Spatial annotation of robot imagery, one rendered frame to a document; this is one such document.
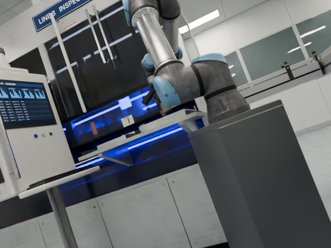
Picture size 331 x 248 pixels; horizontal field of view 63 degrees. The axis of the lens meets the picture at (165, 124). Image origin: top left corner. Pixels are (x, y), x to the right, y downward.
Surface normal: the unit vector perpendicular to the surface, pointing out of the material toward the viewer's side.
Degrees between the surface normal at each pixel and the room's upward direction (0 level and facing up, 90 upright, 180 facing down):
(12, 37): 90
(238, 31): 90
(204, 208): 90
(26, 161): 90
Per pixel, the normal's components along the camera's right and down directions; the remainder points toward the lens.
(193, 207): -0.29, 0.03
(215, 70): 0.06, -0.10
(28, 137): 0.85, -0.35
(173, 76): -0.13, -0.44
